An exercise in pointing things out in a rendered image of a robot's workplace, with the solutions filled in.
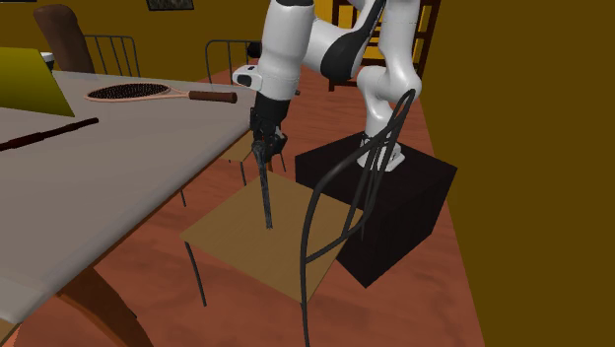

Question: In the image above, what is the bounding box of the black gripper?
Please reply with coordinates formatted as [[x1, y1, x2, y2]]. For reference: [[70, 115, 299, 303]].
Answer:
[[249, 90, 293, 163]]

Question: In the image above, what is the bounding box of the long dark thin rod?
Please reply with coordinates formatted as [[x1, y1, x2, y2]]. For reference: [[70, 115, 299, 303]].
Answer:
[[254, 142, 275, 231]]

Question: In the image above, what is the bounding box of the black robot stand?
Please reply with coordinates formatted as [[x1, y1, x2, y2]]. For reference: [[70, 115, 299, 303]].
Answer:
[[294, 131, 458, 290]]

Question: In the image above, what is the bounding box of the grey top wooden table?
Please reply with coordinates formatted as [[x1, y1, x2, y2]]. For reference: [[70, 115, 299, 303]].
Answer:
[[0, 70, 261, 347]]

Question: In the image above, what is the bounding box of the dark reddish long stick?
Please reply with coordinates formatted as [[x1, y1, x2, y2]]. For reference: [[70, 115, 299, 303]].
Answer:
[[0, 116, 101, 153]]

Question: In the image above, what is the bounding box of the olive green flat box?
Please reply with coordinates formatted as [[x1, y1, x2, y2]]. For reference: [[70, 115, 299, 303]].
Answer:
[[0, 46, 76, 118]]

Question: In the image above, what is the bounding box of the pink frame tennis racket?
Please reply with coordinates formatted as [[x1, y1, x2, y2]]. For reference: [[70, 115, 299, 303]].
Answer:
[[84, 82, 239, 104]]

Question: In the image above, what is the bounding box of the dark framed wall picture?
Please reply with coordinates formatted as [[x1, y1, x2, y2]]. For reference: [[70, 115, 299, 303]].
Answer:
[[145, 0, 196, 12]]

